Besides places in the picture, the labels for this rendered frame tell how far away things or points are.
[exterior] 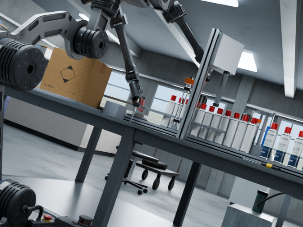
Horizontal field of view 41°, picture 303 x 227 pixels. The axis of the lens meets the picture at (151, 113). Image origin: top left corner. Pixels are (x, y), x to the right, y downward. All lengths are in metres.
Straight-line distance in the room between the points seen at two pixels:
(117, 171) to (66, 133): 7.24
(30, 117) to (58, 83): 7.48
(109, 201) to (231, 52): 1.07
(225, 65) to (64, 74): 0.94
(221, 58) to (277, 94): 8.32
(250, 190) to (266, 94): 2.77
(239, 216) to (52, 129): 5.85
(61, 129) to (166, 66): 3.60
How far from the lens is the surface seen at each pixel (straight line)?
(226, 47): 2.35
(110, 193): 2.12
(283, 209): 3.42
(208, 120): 2.39
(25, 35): 1.73
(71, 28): 1.96
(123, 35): 2.66
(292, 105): 10.55
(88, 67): 2.38
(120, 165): 2.10
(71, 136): 9.25
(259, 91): 10.66
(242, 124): 2.33
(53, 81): 2.47
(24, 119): 10.00
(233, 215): 4.66
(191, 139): 2.37
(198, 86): 2.30
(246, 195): 9.04
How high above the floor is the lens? 0.78
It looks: 4 degrees up
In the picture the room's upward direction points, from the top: 19 degrees clockwise
